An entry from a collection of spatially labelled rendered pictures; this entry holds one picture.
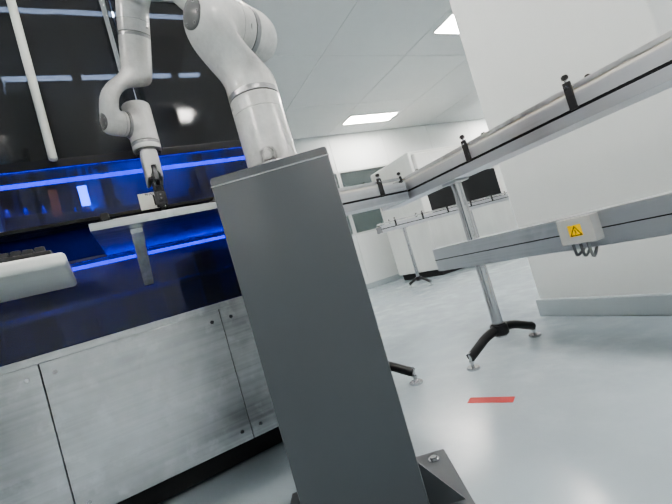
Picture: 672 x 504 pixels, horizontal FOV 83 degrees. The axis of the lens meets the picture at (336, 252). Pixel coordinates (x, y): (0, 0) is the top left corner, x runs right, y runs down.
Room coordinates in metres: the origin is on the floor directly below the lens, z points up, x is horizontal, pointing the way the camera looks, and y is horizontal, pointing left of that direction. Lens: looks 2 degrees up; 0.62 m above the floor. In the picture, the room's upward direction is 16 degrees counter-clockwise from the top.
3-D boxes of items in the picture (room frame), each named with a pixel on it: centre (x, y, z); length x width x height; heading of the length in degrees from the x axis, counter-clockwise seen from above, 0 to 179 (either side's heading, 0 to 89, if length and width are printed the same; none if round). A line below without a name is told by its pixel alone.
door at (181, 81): (1.49, 0.36, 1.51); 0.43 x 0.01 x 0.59; 117
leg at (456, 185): (1.82, -0.64, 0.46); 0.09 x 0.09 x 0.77; 27
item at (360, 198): (1.91, -0.12, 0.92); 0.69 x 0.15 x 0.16; 117
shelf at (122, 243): (1.29, 0.36, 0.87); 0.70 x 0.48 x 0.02; 117
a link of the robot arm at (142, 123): (1.20, 0.49, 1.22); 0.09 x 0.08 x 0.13; 142
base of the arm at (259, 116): (0.90, 0.09, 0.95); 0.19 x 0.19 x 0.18
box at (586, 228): (1.31, -0.82, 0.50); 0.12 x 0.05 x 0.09; 27
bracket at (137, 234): (1.17, 0.58, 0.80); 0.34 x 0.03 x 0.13; 27
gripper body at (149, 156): (1.20, 0.49, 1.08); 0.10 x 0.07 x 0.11; 27
